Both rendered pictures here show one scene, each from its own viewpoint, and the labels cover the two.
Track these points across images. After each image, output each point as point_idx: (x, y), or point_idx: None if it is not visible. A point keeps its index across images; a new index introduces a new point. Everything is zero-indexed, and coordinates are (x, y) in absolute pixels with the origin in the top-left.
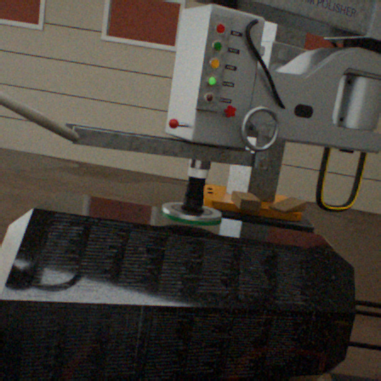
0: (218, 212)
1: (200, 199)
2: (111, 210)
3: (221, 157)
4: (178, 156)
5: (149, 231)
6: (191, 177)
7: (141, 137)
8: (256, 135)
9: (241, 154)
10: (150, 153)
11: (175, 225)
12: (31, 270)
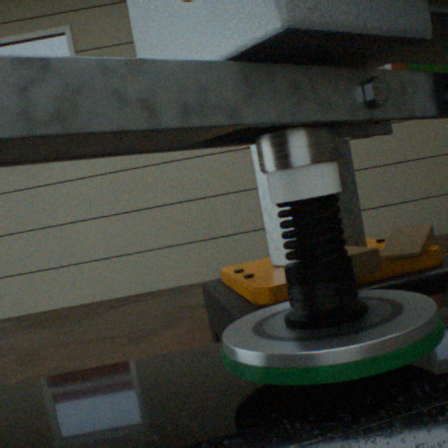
0: (398, 293)
1: (349, 270)
2: (56, 421)
3: (376, 96)
4: (244, 118)
5: None
6: (296, 203)
7: (66, 58)
8: (440, 4)
9: (414, 80)
10: (133, 128)
11: (301, 395)
12: None
